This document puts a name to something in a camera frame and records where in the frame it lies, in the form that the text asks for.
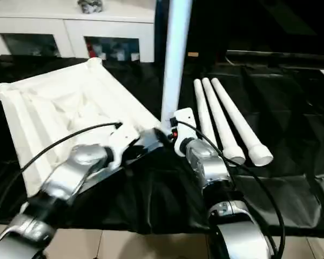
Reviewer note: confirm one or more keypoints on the black bar with red light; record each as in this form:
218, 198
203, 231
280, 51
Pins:
280, 58

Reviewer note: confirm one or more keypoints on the small tan label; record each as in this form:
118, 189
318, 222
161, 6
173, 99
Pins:
193, 54

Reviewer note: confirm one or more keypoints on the black mat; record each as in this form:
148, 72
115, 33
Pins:
151, 194

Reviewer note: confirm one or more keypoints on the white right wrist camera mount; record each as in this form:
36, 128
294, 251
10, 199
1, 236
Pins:
185, 121

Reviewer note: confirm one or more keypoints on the dark object on cabinet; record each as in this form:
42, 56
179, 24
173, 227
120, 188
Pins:
90, 6

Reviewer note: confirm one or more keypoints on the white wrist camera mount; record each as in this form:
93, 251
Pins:
122, 143
185, 121

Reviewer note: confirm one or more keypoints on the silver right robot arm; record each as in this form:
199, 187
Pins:
208, 162

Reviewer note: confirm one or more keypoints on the white plastic table top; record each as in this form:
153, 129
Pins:
56, 102

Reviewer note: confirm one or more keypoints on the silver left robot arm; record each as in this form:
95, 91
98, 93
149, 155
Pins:
70, 170

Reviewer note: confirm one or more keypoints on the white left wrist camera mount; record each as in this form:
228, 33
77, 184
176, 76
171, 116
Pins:
122, 143

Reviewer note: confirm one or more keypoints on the white plastic table leg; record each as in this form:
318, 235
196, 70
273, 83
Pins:
202, 108
175, 54
240, 118
221, 121

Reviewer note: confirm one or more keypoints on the small white cup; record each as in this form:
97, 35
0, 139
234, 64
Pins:
102, 55
135, 56

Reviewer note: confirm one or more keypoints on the white cabinet with glass doors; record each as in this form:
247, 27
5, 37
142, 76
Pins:
70, 27

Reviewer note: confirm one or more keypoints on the white patterned jar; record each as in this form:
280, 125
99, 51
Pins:
121, 54

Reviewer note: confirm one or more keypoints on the red bottle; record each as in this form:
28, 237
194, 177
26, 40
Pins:
89, 49

